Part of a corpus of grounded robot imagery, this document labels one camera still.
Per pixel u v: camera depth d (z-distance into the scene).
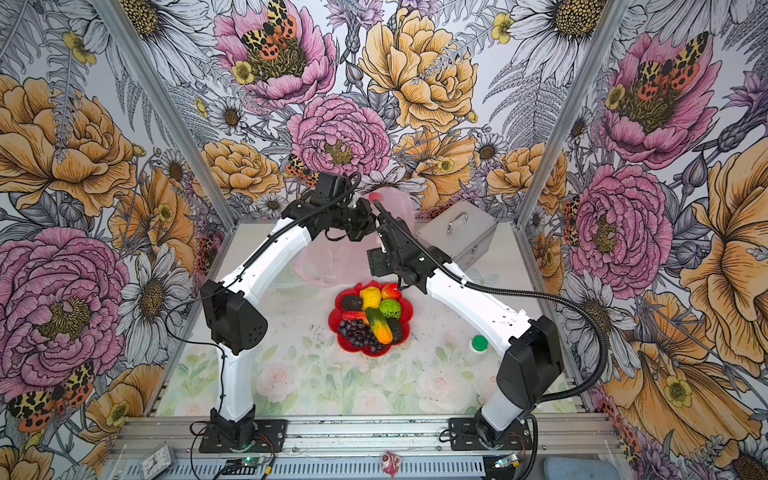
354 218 0.73
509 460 0.72
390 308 0.90
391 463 0.67
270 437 0.73
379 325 0.83
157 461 0.69
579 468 0.69
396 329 0.85
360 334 0.87
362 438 0.76
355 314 0.90
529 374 0.42
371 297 0.92
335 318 0.91
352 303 0.89
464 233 0.99
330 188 0.66
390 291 0.94
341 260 1.10
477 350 0.79
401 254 0.60
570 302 0.43
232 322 0.51
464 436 0.73
